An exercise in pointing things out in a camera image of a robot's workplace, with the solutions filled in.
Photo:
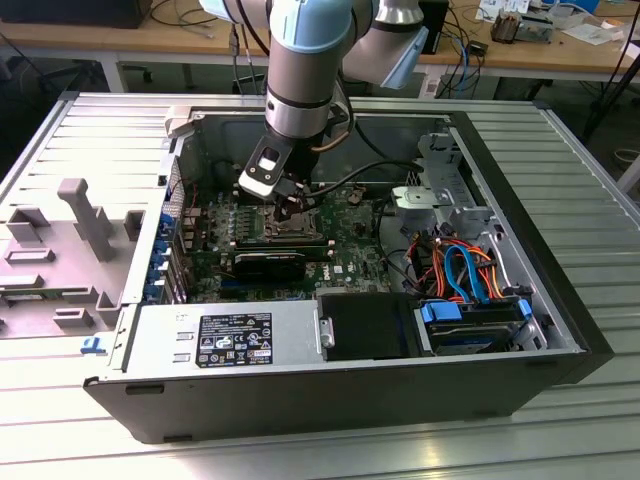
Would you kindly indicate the small black device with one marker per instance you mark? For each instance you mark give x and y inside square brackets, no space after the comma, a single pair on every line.
[477,48]

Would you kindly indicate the wooden workbench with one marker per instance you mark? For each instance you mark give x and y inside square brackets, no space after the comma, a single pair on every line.
[150,40]

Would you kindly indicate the black drive bay box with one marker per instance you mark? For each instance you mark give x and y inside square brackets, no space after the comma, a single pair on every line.
[370,325]

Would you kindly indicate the hard disk in blue carrier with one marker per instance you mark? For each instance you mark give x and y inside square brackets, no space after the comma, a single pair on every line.
[440,315]

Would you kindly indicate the blue plastic clip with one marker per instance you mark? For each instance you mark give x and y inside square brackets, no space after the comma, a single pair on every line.
[92,345]

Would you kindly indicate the tall black box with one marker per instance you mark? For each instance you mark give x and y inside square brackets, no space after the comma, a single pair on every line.
[435,25]

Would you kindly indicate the green motherboard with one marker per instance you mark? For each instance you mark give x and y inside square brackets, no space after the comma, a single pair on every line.
[360,240]

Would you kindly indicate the grey desk device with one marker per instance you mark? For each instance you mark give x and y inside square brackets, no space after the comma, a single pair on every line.
[537,27]

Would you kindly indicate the grey parts rack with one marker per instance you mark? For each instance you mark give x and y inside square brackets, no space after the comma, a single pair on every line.
[75,280]

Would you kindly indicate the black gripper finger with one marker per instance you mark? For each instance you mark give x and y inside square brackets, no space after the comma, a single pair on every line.
[302,195]
[285,209]

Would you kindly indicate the black graphics card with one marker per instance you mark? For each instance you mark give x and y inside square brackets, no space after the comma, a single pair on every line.
[270,267]

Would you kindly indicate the metal locking lever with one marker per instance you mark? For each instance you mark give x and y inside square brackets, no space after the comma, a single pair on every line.
[300,234]

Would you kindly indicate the black silver PC case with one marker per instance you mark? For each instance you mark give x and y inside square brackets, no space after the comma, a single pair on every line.
[300,400]

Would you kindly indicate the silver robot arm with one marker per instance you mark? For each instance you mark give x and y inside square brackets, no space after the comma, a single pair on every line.
[300,90]

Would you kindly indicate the RAM stick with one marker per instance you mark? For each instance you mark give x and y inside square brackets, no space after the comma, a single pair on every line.
[22,298]

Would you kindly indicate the white papers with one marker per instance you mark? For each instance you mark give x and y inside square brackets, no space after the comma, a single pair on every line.
[592,30]

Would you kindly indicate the round coin battery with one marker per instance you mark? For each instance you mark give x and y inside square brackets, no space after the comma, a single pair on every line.
[356,195]

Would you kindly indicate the CPU socket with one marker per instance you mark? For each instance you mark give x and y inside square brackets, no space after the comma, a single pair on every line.
[270,230]

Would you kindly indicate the black equipment case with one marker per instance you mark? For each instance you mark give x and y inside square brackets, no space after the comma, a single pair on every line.
[75,12]

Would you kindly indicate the silver metal drive cage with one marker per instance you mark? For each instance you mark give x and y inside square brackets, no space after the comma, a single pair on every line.
[430,200]

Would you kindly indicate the silver power supply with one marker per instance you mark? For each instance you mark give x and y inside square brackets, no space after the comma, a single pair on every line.
[160,330]

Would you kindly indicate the copper coil transformer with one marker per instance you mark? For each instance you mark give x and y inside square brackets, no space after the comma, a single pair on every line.
[505,27]

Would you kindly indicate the white camera black bracket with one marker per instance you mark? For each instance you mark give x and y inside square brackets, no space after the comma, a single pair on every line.
[257,186]

